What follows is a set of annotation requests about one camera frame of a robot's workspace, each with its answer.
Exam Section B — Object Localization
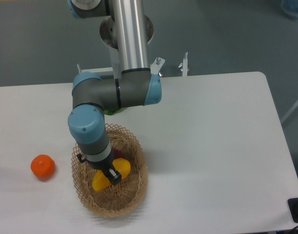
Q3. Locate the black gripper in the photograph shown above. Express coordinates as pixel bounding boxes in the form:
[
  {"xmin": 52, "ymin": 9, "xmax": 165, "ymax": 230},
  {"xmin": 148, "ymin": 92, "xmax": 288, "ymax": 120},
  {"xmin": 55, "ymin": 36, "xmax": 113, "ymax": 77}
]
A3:
[{"xmin": 76, "ymin": 150, "xmax": 122, "ymax": 186}]

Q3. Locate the yellow mango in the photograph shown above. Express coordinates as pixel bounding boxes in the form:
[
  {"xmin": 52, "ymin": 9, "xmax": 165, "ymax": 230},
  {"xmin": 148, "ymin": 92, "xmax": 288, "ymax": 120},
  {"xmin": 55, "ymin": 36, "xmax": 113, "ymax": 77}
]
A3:
[{"xmin": 92, "ymin": 158, "xmax": 131, "ymax": 192}]

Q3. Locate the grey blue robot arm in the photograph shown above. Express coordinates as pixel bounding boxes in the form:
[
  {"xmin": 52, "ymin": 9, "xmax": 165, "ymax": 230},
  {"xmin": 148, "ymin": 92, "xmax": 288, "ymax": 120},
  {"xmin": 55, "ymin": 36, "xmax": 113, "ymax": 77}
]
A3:
[{"xmin": 68, "ymin": 0, "xmax": 162, "ymax": 185}]

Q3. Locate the woven wicker basket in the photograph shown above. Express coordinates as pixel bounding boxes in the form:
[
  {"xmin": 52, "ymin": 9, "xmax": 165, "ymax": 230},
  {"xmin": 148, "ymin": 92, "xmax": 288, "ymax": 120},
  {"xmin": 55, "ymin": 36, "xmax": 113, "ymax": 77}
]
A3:
[{"xmin": 71, "ymin": 123, "xmax": 148, "ymax": 218}]

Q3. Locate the purple sweet potato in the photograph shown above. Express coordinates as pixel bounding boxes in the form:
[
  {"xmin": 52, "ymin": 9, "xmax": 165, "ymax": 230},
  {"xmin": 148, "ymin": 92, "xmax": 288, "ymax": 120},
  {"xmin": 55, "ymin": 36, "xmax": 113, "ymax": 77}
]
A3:
[{"xmin": 113, "ymin": 148, "xmax": 126, "ymax": 159}]

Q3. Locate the orange tangerine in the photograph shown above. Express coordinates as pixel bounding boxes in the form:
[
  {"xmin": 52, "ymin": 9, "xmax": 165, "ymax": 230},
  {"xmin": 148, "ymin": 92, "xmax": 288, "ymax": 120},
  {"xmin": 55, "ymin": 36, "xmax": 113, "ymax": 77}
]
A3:
[{"xmin": 30, "ymin": 155, "xmax": 56, "ymax": 180}]

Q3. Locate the green bok choy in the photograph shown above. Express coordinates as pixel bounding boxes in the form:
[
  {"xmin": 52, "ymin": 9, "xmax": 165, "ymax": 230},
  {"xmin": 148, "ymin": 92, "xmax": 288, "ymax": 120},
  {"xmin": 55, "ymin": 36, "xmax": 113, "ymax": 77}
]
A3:
[{"xmin": 104, "ymin": 108, "xmax": 126, "ymax": 116}]

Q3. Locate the blue object top right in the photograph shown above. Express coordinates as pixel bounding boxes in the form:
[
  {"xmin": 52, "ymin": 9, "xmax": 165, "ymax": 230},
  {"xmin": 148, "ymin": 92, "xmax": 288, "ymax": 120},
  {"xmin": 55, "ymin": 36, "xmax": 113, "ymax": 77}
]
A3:
[{"xmin": 281, "ymin": 0, "xmax": 298, "ymax": 21}]

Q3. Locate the white metal mounting frame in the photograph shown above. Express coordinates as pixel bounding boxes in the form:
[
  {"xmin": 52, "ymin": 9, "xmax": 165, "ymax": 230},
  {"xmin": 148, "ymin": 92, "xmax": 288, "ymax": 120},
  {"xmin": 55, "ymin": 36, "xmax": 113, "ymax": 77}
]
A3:
[{"xmin": 76, "ymin": 57, "xmax": 165, "ymax": 78}]

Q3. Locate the white clamp bracket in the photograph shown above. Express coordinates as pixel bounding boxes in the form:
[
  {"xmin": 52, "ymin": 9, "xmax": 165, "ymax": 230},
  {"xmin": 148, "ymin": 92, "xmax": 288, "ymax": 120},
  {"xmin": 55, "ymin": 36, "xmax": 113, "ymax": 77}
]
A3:
[{"xmin": 178, "ymin": 52, "xmax": 189, "ymax": 77}]

